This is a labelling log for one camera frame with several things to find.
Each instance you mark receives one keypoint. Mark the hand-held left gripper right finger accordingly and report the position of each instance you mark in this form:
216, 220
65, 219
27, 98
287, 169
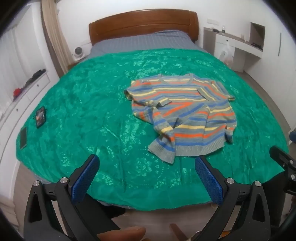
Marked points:
208, 178

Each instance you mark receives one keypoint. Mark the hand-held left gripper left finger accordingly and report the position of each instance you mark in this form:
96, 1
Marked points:
85, 178

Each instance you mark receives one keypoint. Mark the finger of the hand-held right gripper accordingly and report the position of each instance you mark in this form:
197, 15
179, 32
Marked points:
283, 158

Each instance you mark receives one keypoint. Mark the striped knit sweater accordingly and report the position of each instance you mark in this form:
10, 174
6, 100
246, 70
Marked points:
185, 111

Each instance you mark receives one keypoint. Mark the person's left hand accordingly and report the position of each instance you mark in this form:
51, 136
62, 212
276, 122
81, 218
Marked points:
124, 234

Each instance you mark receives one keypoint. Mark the green patterned blanket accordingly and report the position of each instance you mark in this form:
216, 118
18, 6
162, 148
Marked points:
92, 115

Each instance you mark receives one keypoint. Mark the dark phone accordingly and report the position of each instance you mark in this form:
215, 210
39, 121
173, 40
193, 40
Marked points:
23, 138

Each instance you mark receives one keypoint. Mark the black phone with lit screen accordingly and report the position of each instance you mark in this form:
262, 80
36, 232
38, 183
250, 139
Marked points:
41, 117

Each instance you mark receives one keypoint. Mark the white drawer cabinet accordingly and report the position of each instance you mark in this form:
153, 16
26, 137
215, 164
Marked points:
34, 85

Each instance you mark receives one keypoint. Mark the red object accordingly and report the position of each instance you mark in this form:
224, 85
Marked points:
17, 92

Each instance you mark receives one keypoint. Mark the dark objects on cabinet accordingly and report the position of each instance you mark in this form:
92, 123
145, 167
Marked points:
34, 76

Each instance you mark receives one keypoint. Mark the wooden nightstand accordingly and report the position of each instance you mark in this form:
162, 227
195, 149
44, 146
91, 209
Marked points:
76, 63

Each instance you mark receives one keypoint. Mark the dark item in desk niche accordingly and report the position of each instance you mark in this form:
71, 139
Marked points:
256, 45

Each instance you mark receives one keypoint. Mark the clear plastic bag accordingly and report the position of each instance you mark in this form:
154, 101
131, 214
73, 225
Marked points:
226, 56

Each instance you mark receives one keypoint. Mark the small white fan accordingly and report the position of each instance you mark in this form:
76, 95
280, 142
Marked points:
78, 51

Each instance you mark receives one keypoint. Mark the white desk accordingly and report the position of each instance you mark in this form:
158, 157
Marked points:
231, 40

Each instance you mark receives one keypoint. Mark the small glass jar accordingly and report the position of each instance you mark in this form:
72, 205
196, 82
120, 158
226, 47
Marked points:
223, 29

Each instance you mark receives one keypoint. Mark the grey striped bed sheet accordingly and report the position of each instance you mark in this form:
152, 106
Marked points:
138, 41

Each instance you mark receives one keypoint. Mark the beige curtain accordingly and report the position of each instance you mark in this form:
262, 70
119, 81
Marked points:
55, 34

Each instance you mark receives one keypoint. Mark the wooden bed headboard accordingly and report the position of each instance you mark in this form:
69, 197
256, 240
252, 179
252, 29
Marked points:
143, 23

